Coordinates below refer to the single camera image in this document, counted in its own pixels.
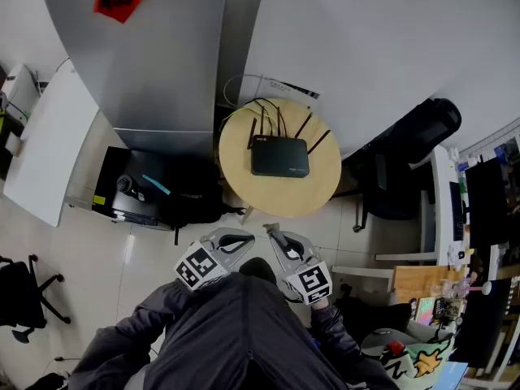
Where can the black swivel chair left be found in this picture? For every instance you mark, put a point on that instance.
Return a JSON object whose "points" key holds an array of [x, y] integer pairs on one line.
{"points": [[22, 299]]}

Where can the person's left forearm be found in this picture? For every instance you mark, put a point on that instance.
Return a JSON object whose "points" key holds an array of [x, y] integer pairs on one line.
{"points": [[134, 331]]}

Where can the black monitor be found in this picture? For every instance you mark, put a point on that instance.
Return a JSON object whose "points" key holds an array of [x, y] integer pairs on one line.
{"points": [[485, 205]]}

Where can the teal pen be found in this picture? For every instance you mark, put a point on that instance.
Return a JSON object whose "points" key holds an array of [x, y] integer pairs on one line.
{"points": [[156, 184]]}

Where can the white round ball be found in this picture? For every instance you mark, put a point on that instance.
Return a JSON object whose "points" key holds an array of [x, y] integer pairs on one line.
{"points": [[486, 287]]}

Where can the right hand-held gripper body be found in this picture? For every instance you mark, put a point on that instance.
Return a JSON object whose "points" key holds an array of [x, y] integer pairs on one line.
{"points": [[310, 282]]}

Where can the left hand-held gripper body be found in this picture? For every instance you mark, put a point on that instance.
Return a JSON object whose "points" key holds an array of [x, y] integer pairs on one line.
{"points": [[199, 267]]}

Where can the colourful keypad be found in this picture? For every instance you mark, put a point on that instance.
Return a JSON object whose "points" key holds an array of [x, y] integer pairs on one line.
{"points": [[425, 311]]}

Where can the white computer desk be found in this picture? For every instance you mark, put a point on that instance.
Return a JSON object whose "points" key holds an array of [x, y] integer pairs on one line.
{"points": [[440, 209]]}

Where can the white desk with rounded corners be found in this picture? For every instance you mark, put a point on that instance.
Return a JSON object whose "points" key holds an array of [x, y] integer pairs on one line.
{"points": [[48, 148]]}

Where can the black high-back office chair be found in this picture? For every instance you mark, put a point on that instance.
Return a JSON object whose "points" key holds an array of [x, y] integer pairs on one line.
{"points": [[398, 169]]}

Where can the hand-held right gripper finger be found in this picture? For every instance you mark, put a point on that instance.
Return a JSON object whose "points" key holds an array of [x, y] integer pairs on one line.
{"points": [[309, 251], [282, 250]]}

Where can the black router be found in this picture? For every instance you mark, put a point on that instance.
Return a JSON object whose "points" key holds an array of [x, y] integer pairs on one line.
{"points": [[279, 157]]}

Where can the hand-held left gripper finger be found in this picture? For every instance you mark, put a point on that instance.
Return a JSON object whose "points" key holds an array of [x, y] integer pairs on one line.
{"points": [[239, 257], [239, 233]]}

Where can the white printed paper sheet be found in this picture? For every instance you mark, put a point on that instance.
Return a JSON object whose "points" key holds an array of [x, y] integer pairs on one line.
{"points": [[290, 87]]}

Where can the round wooden table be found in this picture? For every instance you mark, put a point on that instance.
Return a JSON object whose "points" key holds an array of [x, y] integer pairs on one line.
{"points": [[280, 195]]}

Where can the black storage box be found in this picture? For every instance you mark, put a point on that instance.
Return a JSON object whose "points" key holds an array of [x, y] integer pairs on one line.
{"points": [[126, 213]]}

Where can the person's dark jacket torso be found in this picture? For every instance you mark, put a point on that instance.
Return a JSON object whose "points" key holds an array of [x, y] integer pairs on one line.
{"points": [[227, 331]]}

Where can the person's black shoe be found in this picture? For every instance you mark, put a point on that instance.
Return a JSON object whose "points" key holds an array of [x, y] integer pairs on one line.
{"points": [[258, 269]]}

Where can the blue book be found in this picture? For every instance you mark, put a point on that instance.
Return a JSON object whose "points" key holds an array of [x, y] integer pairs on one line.
{"points": [[451, 376]]}

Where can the silver refrigerator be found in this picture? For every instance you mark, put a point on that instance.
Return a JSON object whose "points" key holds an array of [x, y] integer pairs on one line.
{"points": [[162, 67]]}

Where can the person's right forearm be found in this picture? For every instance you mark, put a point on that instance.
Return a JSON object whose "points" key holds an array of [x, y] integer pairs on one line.
{"points": [[337, 331]]}

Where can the black backpack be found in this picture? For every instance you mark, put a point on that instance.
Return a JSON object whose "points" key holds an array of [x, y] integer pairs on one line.
{"points": [[191, 197]]}

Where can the colourful patterned bag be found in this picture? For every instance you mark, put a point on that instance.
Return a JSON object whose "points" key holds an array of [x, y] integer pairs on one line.
{"points": [[422, 362]]}

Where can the black flat panel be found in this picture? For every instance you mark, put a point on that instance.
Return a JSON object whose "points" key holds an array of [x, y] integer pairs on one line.
{"points": [[483, 331]]}

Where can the white printer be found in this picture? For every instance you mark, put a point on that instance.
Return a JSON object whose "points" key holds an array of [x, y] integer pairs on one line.
{"points": [[20, 92]]}

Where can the light grey shoulder bag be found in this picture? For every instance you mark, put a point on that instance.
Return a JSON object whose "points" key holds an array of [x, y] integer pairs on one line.
{"points": [[384, 339]]}

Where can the black keyboard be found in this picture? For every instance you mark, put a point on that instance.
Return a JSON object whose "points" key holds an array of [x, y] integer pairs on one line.
{"points": [[456, 211]]}

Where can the black bottle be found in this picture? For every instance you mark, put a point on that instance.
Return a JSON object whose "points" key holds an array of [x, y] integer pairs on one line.
{"points": [[128, 186]]}

